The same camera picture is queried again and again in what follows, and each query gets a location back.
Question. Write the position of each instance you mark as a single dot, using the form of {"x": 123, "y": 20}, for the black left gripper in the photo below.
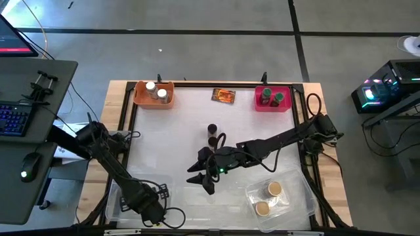
{"x": 147, "y": 203}

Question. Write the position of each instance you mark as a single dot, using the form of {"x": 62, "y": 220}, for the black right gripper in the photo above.
{"x": 220, "y": 160}

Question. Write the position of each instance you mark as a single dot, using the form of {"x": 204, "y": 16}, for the black-lid purple-label spice jar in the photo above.
{"x": 212, "y": 141}

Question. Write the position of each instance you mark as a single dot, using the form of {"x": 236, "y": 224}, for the tan-lid spice jar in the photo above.
{"x": 274, "y": 188}
{"x": 262, "y": 208}

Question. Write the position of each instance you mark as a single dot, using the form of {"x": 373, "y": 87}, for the orange spice packet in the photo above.
{"x": 223, "y": 96}

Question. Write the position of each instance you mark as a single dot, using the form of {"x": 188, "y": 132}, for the white-lid spice jar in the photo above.
{"x": 162, "y": 94}
{"x": 151, "y": 86}

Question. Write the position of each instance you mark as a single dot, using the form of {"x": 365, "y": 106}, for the large clear plastic bin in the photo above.
{"x": 295, "y": 196}
{"x": 111, "y": 193}

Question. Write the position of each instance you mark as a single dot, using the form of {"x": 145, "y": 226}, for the green-lid spice jar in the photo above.
{"x": 265, "y": 95}
{"x": 277, "y": 99}

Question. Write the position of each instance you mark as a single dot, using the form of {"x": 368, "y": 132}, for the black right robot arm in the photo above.
{"x": 279, "y": 141}

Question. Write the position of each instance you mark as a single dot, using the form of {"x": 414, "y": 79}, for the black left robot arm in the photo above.
{"x": 108, "y": 157}

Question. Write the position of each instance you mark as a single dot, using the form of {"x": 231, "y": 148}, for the orange plastic bin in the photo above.
{"x": 171, "y": 98}

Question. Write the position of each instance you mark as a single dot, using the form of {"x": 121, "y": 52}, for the white printed paper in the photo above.
{"x": 65, "y": 154}

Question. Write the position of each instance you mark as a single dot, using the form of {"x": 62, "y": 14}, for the black table clamp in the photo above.
{"x": 264, "y": 77}
{"x": 159, "y": 78}

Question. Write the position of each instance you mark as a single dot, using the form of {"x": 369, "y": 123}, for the black caster wheel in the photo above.
{"x": 44, "y": 204}

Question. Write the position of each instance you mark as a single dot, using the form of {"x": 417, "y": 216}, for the pink plastic bin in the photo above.
{"x": 285, "y": 105}

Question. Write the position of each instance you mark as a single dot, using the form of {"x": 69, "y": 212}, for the black computer mouse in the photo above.
{"x": 30, "y": 167}

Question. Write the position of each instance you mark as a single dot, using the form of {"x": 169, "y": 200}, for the dark grey desk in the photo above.
{"x": 62, "y": 75}

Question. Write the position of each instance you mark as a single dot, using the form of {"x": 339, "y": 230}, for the black desk clamp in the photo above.
{"x": 41, "y": 86}

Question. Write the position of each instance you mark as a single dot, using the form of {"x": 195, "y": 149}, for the black backlit keyboard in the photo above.
{"x": 13, "y": 119}

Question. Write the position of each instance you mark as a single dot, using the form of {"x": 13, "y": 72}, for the black lit computer tower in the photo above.
{"x": 387, "y": 85}

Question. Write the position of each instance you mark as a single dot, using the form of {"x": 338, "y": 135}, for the dark grey equipment stand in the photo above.
{"x": 407, "y": 147}

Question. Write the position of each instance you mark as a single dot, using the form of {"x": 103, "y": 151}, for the black computer monitor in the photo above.
{"x": 13, "y": 39}

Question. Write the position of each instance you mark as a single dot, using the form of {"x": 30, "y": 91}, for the white round object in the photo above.
{"x": 411, "y": 44}

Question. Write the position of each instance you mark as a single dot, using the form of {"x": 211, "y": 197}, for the silver metal bracket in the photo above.
{"x": 121, "y": 232}
{"x": 305, "y": 233}

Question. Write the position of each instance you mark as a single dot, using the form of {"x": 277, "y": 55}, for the black metal table frame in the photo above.
{"x": 229, "y": 85}

